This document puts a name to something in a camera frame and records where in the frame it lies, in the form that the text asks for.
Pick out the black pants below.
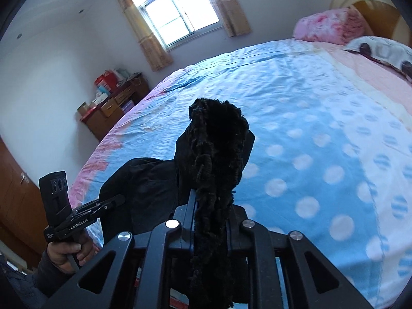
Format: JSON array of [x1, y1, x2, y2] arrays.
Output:
[[98, 98, 254, 308]]

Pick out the beige window curtain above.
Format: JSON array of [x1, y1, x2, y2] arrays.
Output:
[[117, 0, 173, 71], [210, 0, 251, 37]]

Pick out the brown wooden door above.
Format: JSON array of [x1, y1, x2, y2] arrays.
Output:
[[0, 143, 47, 270]]

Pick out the red plaid mattress cover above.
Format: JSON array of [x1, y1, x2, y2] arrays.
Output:
[[78, 236, 188, 308]]

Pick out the aluminium frame window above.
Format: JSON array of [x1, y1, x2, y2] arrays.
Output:
[[133, 0, 221, 49]]

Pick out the right beige window curtain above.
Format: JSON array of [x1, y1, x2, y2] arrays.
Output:
[[210, 0, 251, 37]]

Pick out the person left dark sleeve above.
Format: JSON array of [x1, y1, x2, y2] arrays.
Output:
[[0, 250, 74, 308]]

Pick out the pink folded quilt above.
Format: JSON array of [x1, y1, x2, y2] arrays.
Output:
[[293, 8, 367, 45]]

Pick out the left beige window curtain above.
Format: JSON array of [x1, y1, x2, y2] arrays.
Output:
[[117, 0, 173, 71]]

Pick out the blue pink polka bedsheet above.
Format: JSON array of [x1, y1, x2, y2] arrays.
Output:
[[69, 39, 411, 308]]

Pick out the cardboard box on desk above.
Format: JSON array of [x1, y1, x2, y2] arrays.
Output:
[[78, 102, 90, 116]]

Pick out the wooden desk with drawers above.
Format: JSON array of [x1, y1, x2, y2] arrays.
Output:
[[80, 73, 150, 142]]

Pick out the cream wooden headboard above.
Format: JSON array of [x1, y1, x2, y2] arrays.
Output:
[[330, 0, 411, 47]]

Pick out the white tissue box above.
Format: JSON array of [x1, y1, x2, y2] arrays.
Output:
[[92, 93, 108, 105]]

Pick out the red gift bag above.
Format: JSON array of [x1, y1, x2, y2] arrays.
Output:
[[94, 70, 118, 93]]

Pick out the grey patterned pillow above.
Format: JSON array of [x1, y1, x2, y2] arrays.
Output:
[[344, 36, 412, 82]]

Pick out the person left hand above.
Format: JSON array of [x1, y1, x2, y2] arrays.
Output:
[[46, 232, 96, 273]]

